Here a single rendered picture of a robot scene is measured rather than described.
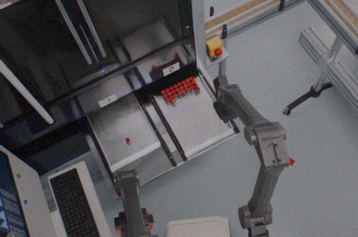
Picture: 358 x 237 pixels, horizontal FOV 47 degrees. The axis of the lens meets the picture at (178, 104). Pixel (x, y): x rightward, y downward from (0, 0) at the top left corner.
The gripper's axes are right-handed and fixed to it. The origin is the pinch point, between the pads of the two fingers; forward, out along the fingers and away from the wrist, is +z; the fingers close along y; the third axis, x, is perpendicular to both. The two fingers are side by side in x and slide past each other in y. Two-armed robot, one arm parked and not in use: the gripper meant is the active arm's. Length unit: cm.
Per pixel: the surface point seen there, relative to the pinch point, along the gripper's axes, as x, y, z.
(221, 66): -28, 52, 59
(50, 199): 104, 34, 87
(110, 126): 47, 30, 21
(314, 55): -83, 32, 62
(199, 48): -7.2, 37.6, 2.2
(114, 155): 51, 15, 21
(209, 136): 6.6, 2.3, 20.8
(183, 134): 17.2, 9.3, 20.8
